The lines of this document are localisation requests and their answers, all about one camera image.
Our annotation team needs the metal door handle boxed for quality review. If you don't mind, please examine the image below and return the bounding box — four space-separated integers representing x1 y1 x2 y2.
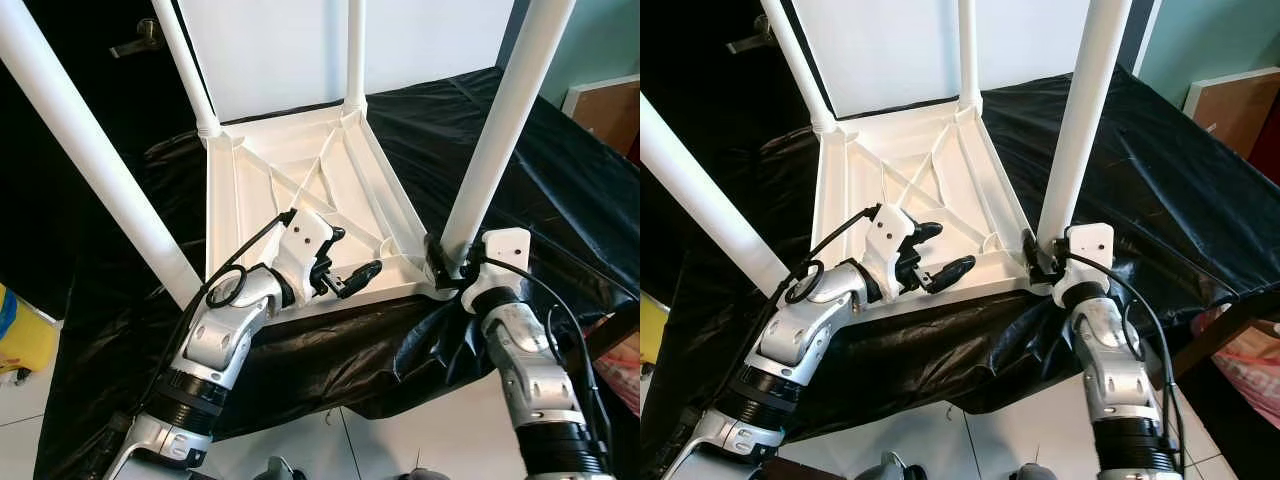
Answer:
110 20 166 59
725 18 781 56

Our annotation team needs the white plastic table top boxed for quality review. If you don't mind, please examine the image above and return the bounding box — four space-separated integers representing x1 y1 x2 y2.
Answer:
812 100 1051 316
203 105 456 321

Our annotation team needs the pink plastic bag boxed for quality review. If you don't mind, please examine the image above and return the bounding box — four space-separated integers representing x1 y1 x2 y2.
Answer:
600 330 641 416
1195 305 1280 401

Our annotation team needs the brown wooden box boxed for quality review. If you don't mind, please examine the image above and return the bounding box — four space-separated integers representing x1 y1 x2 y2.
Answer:
1183 68 1280 161
562 75 641 156

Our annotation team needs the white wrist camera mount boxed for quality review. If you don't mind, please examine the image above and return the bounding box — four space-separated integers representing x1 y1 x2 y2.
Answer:
460 228 532 313
1050 223 1116 301
858 205 919 301
272 210 336 306

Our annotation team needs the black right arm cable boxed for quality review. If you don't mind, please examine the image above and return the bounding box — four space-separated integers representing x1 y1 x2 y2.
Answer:
1060 250 1186 471
470 255 611 451

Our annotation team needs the grey door frame post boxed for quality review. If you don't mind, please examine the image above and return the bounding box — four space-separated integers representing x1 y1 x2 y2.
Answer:
1115 0 1161 71
497 0 531 76

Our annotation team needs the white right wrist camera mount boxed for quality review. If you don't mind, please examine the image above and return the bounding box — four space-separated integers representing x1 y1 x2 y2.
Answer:
1050 223 1116 301
460 228 532 313

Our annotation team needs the dark door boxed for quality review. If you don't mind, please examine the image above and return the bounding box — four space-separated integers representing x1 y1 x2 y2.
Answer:
640 0 826 251
0 0 211 321

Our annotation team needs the white plastic table leg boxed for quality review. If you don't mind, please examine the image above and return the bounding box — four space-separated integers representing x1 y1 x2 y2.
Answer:
1035 0 1134 256
640 95 801 298
0 0 204 309
955 0 983 111
440 0 579 266
760 0 839 136
343 0 369 116
152 0 223 141

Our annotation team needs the brown wooden table beam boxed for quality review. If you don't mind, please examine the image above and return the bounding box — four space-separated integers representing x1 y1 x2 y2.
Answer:
585 300 641 361
1165 290 1280 379

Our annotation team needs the black plastic table cover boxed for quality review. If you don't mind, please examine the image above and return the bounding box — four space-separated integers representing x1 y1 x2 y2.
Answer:
35 65 641 480
640 60 1280 476

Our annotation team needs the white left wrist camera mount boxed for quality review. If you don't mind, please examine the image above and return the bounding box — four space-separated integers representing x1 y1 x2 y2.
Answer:
858 205 919 301
272 210 336 306

